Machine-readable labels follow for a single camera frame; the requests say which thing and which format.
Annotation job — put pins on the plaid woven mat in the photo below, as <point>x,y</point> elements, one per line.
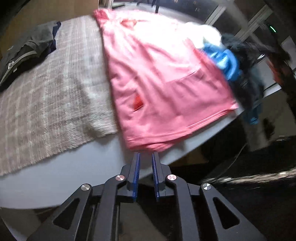
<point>60,104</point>

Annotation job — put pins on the person right hand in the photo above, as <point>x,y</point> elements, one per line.
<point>276,67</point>

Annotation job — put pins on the large plywood board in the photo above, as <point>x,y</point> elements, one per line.
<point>39,12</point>

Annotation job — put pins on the black garment pile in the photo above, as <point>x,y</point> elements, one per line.
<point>248,87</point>

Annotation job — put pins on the pink shirt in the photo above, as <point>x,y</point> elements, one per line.
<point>163,87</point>

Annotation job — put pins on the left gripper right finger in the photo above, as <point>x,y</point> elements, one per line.
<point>160,172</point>

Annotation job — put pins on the blue garment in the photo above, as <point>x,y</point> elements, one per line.
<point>225,60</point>

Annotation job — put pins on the black tripod stand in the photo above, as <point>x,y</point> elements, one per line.
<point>153,3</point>

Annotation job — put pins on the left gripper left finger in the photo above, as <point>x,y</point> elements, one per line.
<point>128,192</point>

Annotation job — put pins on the white garment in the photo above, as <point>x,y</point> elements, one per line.
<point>201,35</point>

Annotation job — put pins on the dark grey folded garment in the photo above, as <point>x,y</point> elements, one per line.
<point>31,49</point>

